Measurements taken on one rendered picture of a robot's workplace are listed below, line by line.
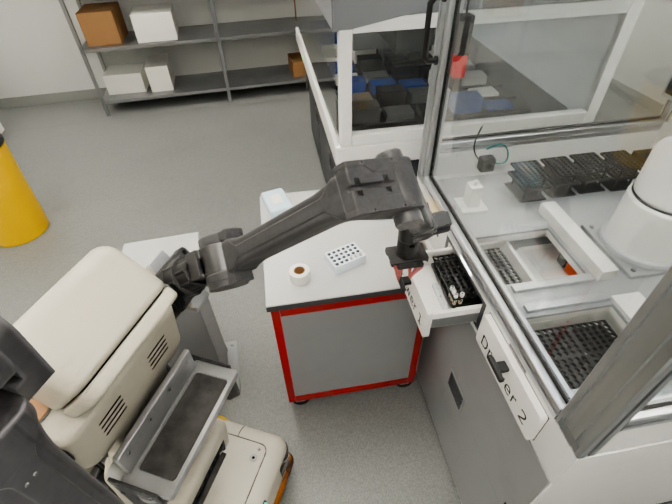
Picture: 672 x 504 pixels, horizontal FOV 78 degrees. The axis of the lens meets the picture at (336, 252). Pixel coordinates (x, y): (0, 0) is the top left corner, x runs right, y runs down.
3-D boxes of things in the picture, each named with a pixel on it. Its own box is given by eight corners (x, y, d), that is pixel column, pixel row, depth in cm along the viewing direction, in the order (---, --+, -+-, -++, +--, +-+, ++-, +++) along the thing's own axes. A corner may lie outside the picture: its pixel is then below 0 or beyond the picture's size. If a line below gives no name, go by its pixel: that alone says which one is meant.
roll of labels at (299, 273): (296, 268, 146) (295, 260, 144) (313, 274, 144) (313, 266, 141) (286, 282, 142) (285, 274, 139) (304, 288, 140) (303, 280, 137)
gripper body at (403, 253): (428, 263, 109) (432, 242, 104) (391, 269, 108) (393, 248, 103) (420, 246, 114) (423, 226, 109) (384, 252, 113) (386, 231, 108)
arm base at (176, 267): (177, 246, 89) (143, 287, 81) (198, 234, 84) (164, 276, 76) (207, 274, 93) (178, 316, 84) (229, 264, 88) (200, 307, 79)
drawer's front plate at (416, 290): (422, 338, 117) (427, 314, 110) (395, 266, 138) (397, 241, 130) (428, 337, 117) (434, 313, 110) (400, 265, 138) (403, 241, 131)
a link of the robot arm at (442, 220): (410, 202, 96) (421, 238, 94) (455, 192, 98) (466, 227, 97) (394, 216, 107) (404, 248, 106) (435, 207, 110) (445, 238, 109)
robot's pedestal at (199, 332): (174, 408, 190) (108, 301, 137) (177, 353, 211) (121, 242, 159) (241, 394, 194) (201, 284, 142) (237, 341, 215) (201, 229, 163)
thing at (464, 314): (427, 329, 117) (430, 316, 113) (402, 266, 136) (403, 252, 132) (559, 309, 122) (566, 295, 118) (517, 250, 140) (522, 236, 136)
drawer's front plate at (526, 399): (526, 441, 96) (541, 419, 88) (475, 337, 117) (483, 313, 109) (533, 439, 96) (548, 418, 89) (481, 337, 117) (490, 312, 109)
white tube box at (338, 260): (335, 275, 144) (335, 268, 141) (324, 261, 149) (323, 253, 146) (365, 262, 148) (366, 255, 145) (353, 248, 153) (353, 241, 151)
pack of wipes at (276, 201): (294, 214, 169) (293, 205, 166) (272, 221, 166) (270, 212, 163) (283, 195, 179) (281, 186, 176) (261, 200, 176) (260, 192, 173)
